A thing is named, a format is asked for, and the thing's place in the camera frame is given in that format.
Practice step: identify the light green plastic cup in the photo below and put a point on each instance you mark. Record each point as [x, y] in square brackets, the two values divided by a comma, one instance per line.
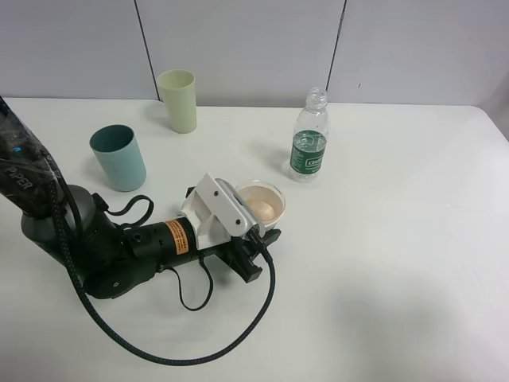
[178, 93]

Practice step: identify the clear green-label water bottle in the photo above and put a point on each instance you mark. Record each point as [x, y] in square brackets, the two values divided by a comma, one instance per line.
[310, 137]

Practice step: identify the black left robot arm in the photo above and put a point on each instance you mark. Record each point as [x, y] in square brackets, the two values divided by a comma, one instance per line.
[111, 259]

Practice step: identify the blue sleeved paper cup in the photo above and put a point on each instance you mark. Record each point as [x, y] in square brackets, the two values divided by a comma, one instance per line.
[265, 200]

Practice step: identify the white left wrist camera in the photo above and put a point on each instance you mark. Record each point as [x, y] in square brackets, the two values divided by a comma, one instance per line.
[217, 213]

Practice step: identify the teal plastic cup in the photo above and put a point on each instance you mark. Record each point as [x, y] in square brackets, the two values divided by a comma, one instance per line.
[117, 151]

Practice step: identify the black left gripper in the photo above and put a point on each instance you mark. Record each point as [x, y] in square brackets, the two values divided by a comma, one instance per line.
[238, 253]

